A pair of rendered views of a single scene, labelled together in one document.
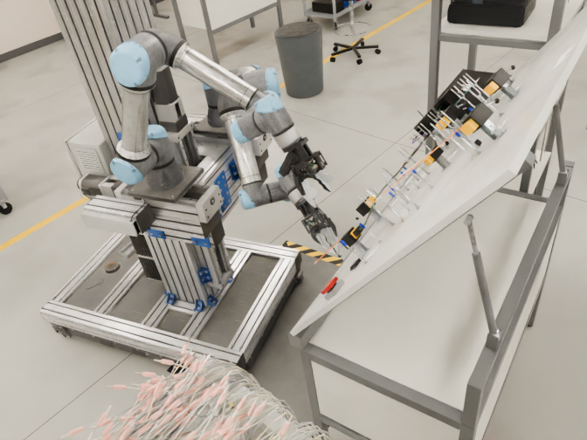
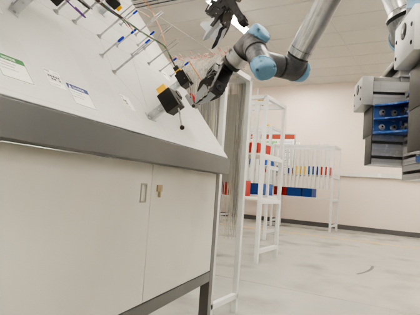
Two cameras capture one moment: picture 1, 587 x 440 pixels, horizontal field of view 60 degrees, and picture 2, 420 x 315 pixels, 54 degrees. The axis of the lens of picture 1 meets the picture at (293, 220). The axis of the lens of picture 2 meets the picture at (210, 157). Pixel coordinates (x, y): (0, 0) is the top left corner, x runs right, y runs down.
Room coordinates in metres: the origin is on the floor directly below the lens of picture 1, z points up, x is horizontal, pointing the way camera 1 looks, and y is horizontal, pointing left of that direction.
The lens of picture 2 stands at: (2.75, -0.54, 0.75)
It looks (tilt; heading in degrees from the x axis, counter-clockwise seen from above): 4 degrees up; 162
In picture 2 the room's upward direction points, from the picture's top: 4 degrees clockwise
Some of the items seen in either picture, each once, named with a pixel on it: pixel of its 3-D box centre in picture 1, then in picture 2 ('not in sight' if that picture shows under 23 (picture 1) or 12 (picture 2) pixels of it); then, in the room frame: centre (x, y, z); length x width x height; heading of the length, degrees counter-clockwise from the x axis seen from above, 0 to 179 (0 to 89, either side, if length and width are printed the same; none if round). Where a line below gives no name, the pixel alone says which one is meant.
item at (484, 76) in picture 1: (483, 93); not in sight; (2.16, -0.97, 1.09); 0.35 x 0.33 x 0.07; 141
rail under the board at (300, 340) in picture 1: (372, 237); (158, 152); (1.57, -0.31, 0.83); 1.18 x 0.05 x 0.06; 141
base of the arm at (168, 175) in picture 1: (162, 168); not in sight; (1.75, 0.48, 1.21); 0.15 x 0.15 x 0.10
